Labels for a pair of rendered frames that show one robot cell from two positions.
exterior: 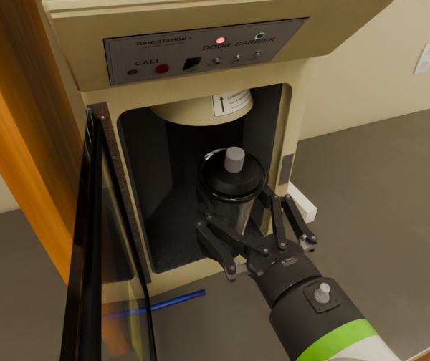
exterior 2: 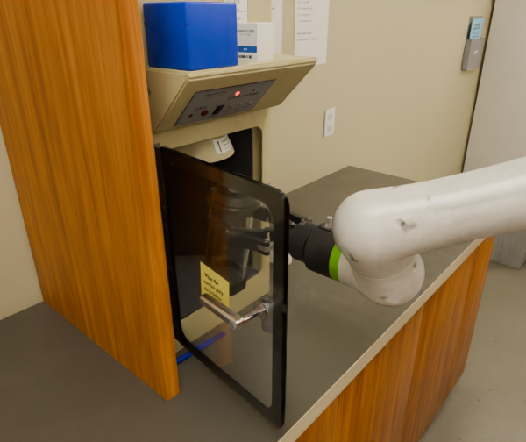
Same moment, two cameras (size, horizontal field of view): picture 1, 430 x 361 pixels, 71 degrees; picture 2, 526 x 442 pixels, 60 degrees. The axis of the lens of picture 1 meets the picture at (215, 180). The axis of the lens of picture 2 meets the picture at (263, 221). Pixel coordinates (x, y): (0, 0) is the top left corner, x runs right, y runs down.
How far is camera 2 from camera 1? 53 cm
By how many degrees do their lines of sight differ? 27
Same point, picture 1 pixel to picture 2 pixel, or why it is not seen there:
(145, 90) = (181, 134)
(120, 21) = (207, 82)
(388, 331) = (379, 309)
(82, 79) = (167, 120)
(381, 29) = (288, 101)
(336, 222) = not seen: hidden behind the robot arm
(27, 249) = (4, 364)
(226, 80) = (224, 125)
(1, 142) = (144, 153)
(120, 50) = (196, 99)
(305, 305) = (323, 231)
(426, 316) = not seen: hidden behind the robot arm
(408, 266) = not seen: hidden behind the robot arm
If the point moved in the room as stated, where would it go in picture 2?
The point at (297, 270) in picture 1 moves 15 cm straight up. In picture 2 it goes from (309, 224) to (313, 142)
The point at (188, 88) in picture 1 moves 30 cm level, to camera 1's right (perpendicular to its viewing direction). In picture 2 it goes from (203, 131) to (337, 116)
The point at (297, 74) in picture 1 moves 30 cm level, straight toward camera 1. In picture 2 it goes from (263, 120) to (301, 161)
